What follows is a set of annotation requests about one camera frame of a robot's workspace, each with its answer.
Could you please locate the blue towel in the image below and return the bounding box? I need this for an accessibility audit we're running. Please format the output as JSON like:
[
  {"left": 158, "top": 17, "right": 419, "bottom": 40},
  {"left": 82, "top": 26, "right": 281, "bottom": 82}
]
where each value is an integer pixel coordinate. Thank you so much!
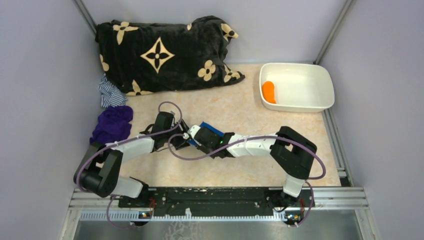
[{"left": 188, "top": 122, "right": 224, "bottom": 147}]

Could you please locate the orange towel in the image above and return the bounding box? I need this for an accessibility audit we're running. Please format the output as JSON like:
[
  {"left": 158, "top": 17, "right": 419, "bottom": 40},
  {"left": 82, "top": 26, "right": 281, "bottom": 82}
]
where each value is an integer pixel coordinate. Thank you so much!
[{"left": 261, "top": 81, "right": 277, "bottom": 104}]

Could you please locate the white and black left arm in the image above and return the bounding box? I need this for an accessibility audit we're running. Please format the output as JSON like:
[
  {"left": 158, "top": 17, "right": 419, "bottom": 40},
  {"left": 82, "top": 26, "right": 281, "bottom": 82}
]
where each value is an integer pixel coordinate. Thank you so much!
[{"left": 73, "top": 111, "right": 189, "bottom": 207}]

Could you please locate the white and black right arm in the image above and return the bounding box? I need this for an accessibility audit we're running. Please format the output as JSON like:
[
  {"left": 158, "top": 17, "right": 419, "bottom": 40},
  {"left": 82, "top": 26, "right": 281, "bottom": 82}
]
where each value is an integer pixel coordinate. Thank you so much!
[{"left": 188, "top": 125, "right": 317, "bottom": 210}]

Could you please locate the purple towel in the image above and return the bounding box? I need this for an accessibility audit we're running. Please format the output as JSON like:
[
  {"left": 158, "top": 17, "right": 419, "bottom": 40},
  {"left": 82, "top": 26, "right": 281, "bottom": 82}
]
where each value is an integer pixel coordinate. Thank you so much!
[{"left": 89, "top": 105, "right": 134, "bottom": 144}]

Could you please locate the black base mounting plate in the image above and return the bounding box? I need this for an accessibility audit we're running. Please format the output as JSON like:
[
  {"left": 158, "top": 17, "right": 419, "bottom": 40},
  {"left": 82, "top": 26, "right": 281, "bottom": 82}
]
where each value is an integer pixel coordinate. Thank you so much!
[{"left": 118, "top": 187, "right": 314, "bottom": 217}]

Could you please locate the blue white striped cloth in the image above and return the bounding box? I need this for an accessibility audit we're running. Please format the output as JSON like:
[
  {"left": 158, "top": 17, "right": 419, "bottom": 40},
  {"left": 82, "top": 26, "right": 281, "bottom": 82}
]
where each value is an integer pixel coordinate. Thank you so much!
[{"left": 98, "top": 74, "right": 128, "bottom": 108}]

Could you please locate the black floral blanket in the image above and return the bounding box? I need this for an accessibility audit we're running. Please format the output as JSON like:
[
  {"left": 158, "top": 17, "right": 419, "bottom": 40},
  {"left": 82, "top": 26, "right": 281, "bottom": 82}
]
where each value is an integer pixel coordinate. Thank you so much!
[{"left": 95, "top": 15, "right": 245, "bottom": 97}]

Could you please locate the white plastic basin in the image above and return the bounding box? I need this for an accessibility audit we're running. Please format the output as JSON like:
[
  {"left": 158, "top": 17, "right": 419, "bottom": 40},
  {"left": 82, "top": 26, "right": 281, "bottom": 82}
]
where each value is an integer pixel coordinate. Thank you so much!
[{"left": 258, "top": 62, "right": 335, "bottom": 113}]

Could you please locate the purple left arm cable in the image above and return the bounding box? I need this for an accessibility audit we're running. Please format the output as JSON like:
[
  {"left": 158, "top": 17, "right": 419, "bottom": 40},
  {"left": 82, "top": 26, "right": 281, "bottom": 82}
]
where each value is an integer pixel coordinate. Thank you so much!
[{"left": 75, "top": 101, "right": 183, "bottom": 230}]

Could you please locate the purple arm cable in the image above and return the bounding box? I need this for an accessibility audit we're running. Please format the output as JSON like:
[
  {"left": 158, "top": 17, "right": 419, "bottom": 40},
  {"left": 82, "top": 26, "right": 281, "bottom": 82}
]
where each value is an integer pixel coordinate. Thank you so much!
[
  {"left": 75, "top": 101, "right": 183, "bottom": 230},
  {"left": 166, "top": 133, "right": 327, "bottom": 228}
]

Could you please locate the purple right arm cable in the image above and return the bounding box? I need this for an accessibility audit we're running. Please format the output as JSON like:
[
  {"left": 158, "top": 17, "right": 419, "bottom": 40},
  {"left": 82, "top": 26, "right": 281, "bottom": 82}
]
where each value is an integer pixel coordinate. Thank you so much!
[{"left": 166, "top": 133, "right": 327, "bottom": 228}]

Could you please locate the aluminium frame rail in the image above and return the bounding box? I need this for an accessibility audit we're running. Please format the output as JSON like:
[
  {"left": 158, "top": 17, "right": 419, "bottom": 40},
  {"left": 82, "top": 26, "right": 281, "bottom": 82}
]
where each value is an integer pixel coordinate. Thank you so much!
[{"left": 60, "top": 186, "right": 380, "bottom": 240}]

